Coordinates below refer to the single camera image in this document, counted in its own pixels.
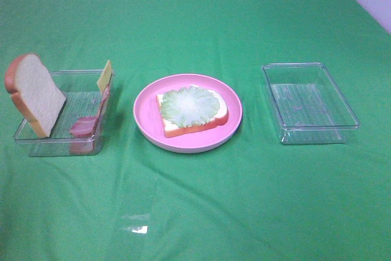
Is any bacon strip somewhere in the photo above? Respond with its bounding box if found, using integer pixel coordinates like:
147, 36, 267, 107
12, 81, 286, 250
97, 84, 110, 119
69, 116, 97, 138

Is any bread slice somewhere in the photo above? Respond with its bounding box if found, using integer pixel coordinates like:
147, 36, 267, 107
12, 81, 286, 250
4, 53, 66, 138
156, 85, 229, 138

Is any left clear plastic tray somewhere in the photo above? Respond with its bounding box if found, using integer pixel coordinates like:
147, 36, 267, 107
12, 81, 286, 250
13, 69, 109, 157

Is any clear tape strip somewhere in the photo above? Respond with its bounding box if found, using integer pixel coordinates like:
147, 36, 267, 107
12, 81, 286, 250
116, 175, 161, 236

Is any green lettuce leaf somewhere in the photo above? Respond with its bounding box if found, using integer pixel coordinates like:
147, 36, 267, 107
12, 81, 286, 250
160, 86, 221, 128

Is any pink round plate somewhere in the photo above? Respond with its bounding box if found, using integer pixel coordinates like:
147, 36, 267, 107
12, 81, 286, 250
133, 73, 243, 153

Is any right clear plastic tray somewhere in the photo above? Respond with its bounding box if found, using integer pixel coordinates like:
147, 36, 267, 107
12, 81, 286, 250
261, 62, 360, 145

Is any clear plastic tray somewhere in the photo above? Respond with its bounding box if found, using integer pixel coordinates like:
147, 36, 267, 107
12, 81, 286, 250
13, 69, 109, 157
261, 62, 360, 145

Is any yellow cheese slice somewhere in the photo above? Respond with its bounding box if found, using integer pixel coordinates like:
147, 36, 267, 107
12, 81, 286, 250
97, 60, 112, 94

